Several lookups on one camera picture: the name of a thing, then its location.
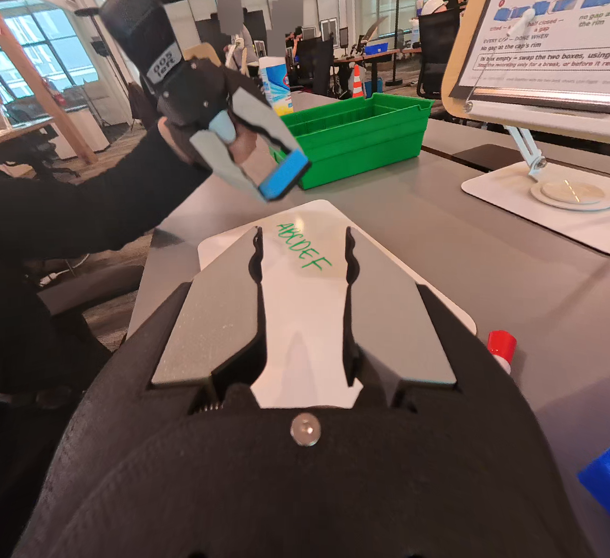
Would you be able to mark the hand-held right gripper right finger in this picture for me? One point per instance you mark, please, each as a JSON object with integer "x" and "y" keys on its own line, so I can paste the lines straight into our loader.
{"x": 400, "y": 324}

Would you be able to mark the person's left hand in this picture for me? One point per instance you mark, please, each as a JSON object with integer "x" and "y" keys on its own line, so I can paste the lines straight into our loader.
{"x": 245, "y": 146}

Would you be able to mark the beige board on white stand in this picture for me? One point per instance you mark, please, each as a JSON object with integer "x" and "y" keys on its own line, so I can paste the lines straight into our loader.
{"x": 524, "y": 196}

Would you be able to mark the green plastic bin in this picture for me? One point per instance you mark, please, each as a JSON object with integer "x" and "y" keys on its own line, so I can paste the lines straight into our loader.
{"x": 362, "y": 148}

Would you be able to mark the printed instruction sheet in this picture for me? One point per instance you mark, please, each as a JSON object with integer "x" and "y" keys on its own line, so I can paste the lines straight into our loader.
{"x": 548, "y": 19}

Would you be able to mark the wooden post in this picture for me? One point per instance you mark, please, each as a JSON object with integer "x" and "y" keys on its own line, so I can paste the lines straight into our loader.
{"x": 47, "y": 91}

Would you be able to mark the white whiteboard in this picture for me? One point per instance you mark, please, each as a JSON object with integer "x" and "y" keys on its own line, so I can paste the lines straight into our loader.
{"x": 305, "y": 310}

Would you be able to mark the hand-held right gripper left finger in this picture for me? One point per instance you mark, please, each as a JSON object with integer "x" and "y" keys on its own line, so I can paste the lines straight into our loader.
{"x": 209, "y": 324}

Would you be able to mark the black office chair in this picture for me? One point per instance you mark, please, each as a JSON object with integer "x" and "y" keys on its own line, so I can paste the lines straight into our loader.
{"x": 438, "y": 53}

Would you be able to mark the black floor lamp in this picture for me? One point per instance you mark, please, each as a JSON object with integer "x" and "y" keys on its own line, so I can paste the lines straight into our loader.
{"x": 399, "y": 19}

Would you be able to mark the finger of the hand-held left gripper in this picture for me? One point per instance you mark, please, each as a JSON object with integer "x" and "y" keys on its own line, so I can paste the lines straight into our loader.
{"x": 259, "y": 119}
{"x": 219, "y": 158}

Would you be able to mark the white blue wipes canister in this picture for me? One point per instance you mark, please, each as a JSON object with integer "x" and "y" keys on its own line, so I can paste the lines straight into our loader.
{"x": 275, "y": 86}

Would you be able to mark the white hard hat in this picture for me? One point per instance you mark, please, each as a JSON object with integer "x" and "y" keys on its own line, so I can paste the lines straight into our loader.
{"x": 434, "y": 5}

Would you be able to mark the blue whiteboard eraser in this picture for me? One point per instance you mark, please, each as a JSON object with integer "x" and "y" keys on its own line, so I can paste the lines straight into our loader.
{"x": 286, "y": 177}

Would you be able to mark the orange traffic cone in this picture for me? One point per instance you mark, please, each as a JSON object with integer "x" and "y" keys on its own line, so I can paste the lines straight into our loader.
{"x": 358, "y": 84}

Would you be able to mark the red marker cap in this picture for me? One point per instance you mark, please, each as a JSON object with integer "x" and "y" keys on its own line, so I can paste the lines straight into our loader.
{"x": 501, "y": 344}

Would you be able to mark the beige board on green stand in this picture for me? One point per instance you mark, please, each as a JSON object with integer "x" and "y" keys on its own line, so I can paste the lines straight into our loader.
{"x": 205, "y": 54}

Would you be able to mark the small blue storage bin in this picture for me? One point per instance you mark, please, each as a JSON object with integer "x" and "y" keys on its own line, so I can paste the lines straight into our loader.
{"x": 376, "y": 49}

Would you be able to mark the blue plastic bin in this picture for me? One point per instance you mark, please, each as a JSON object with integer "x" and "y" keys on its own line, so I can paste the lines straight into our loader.
{"x": 598, "y": 482}

